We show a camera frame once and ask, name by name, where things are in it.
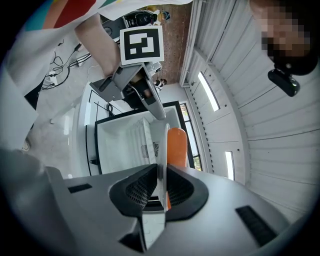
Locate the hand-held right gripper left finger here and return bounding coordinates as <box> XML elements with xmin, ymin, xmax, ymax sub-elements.
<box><xmin>46</xmin><ymin>163</ymin><xmax>159</xmax><ymax>256</ymax></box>

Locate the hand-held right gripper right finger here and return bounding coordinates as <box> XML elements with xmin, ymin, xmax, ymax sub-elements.
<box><xmin>149</xmin><ymin>163</ymin><xmax>298</xmax><ymax>256</ymax></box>

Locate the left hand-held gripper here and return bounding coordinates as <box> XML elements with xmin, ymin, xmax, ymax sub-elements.
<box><xmin>89</xmin><ymin>26</ymin><xmax>167</xmax><ymax>121</ymax></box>

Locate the orange object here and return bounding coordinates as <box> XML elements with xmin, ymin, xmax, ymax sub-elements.
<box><xmin>166</xmin><ymin>126</ymin><xmax>188</xmax><ymax>211</ymax></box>

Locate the white refrigerator compartment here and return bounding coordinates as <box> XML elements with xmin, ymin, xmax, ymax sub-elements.
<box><xmin>93</xmin><ymin>100</ymin><xmax>183</xmax><ymax>176</ymax></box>

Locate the person's left forearm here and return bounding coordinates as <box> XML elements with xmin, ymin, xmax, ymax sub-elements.
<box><xmin>74</xmin><ymin>13</ymin><xmax>121</xmax><ymax>79</ymax></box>

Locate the ceiling light panel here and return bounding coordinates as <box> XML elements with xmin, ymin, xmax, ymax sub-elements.
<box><xmin>224</xmin><ymin>150</ymin><xmax>236</xmax><ymax>181</ymax></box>
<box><xmin>197</xmin><ymin>71</ymin><xmax>221</xmax><ymax>113</ymax></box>

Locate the black framed window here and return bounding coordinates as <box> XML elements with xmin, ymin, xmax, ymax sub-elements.
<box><xmin>179</xmin><ymin>102</ymin><xmax>203</xmax><ymax>172</ymax></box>

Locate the white table with black lines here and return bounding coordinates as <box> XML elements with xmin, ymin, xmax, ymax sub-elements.
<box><xmin>73</xmin><ymin>82</ymin><xmax>181</xmax><ymax>178</ymax></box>

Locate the white power strip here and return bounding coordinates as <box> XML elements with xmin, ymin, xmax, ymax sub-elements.
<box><xmin>48</xmin><ymin>71</ymin><xmax>60</xmax><ymax>85</ymax></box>

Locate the person's white printed shirt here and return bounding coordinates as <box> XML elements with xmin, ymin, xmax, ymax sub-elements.
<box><xmin>0</xmin><ymin>0</ymin><xmax>195</xmax><ymax>161</ymax></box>

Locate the person's head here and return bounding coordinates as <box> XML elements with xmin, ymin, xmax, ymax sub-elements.
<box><xmin>249</xmin><ymin>0</ymin><xmax>313</xmax><ymax>58</ymax></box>

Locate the white floor cable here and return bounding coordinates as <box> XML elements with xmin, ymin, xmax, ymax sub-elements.
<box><xmin>86</xmin><ymin>62</ymin><xmax>102</xmax><ymax>77</ymax></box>

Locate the black dangling cable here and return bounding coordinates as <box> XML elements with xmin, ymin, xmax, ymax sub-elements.
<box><xmin>37</xmin><ymin>42</ymin><xmax>93</xmax><ymax>92</ymax></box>

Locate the black head-mounted camera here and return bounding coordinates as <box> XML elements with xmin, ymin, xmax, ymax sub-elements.
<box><xmin>267</xmin><ymin>67</ymin><xmax>301</xmax><ymax>98</ymax></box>

